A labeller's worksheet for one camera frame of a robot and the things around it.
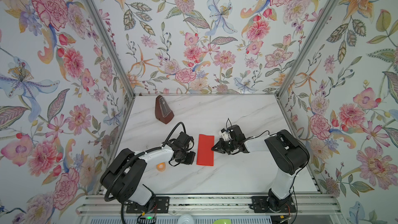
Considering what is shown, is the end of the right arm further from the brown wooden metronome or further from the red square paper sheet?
the brown wooden metronome

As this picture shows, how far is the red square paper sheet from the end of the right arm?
39 mm

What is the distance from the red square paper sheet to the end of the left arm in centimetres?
10

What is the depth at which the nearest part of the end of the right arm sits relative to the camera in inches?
30.0

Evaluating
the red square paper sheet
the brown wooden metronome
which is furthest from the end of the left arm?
the brown wooden metronome

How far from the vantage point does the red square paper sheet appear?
90cm

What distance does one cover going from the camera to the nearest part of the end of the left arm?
0.67 m

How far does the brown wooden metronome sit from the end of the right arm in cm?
37

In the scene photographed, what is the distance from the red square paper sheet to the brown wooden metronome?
25cm

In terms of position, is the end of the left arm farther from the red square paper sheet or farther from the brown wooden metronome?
the brown wooden metronome

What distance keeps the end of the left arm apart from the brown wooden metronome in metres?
0.30

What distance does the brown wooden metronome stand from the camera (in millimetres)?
960
